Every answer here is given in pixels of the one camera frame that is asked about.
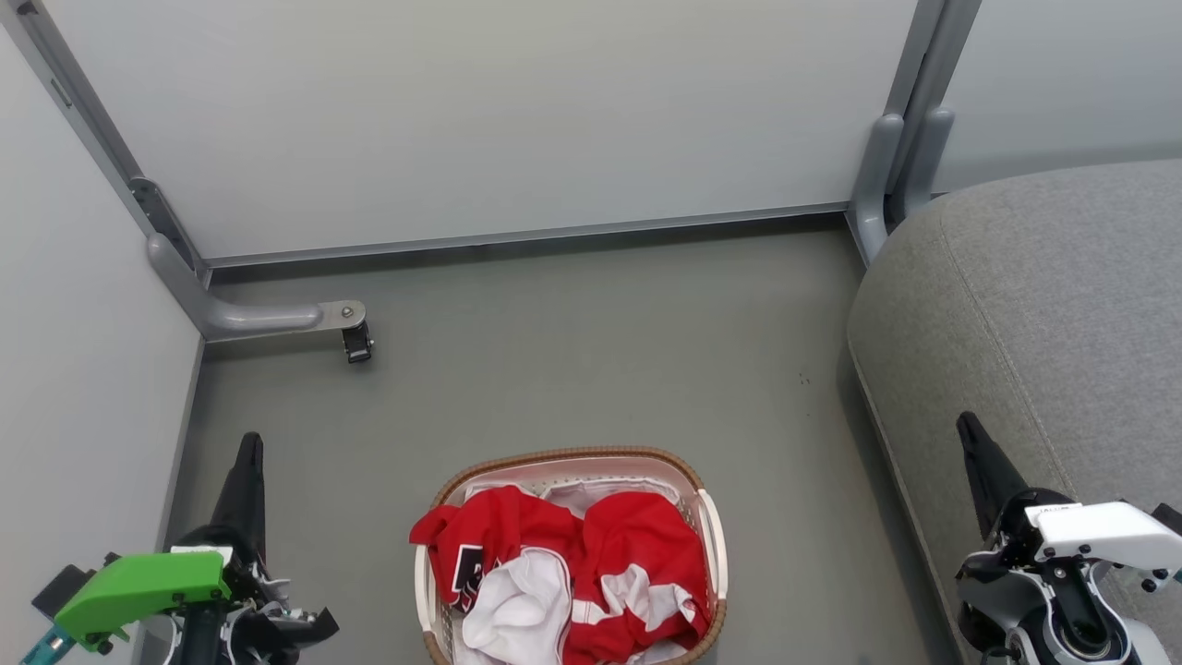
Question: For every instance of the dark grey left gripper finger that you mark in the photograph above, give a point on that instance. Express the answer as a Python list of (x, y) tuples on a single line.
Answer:
[(245, 489)]

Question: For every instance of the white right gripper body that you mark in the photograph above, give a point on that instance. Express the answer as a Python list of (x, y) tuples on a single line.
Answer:
[(1099, 534)]

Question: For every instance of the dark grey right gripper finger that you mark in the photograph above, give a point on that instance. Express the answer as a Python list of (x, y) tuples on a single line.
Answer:
[(990, 471)]

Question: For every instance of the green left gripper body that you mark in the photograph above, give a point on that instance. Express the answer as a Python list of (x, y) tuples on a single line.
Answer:
[(148, 582)]

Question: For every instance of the red and white jersey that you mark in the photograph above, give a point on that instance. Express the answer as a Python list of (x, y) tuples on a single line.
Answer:
[(637, 540)]

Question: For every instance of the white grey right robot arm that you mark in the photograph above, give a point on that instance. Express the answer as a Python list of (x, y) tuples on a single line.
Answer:
[(1034, 605)]

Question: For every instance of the grey fabric sofa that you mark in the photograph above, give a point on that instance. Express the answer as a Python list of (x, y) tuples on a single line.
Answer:
[(1016, 305)]

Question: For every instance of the long grey partition foot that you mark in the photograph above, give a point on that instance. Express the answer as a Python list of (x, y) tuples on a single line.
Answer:
[(249, 319)]

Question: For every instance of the black caster wheel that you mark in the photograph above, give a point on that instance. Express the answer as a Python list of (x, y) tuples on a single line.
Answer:
[(356, 344)]

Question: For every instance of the curved grey partition foot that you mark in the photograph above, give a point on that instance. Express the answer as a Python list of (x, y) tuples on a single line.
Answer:
[(873, 185)]

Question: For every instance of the white laundry basket brown rim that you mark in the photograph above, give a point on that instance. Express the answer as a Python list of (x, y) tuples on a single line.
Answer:
[(572, 457)]

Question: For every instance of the thin white cloth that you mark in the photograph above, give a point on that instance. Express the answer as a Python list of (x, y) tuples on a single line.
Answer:
[(591, 491)]

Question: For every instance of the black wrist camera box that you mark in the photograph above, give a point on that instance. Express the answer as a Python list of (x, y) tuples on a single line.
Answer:
[(63, 589)]

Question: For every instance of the grey aluminium panel rail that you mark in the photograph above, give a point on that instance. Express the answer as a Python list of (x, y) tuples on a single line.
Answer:
[(517, 235)]

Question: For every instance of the grey partition post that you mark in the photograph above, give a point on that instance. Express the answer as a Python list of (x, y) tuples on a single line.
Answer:
[(92, 120), (933, 65)]

